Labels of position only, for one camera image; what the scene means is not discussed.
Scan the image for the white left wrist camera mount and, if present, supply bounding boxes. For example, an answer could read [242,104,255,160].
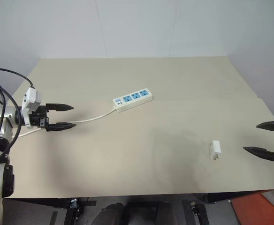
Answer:
[21,87,43,130]

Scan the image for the black table frame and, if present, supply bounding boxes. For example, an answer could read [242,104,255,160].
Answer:
[50,190,266,225]

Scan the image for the orange floor mat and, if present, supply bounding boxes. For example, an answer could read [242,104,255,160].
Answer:
[230,188,274,225]

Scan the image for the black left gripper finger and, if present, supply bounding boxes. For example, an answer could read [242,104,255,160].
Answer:
[45,103,75,112]
[45,121,77,133]

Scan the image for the white plug adapter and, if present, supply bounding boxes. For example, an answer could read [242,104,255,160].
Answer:
[208,140,223,161]

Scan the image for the dark rounded shape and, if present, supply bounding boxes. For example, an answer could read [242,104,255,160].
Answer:
[91,202,129,225]

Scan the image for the white power strip blue sockets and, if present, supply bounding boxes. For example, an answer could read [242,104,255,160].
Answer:
[113,88,154,113]

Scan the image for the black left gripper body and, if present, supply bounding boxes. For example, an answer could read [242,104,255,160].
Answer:
[30,105,50,130]

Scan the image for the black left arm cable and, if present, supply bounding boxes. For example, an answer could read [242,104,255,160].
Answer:
[0,67,36,174]

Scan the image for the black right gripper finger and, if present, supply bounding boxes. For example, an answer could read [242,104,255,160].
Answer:
[243,146,274,163]
[256,120,274,131]

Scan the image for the white power strip cord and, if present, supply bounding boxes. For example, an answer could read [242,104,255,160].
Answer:
[16,106,117,138]

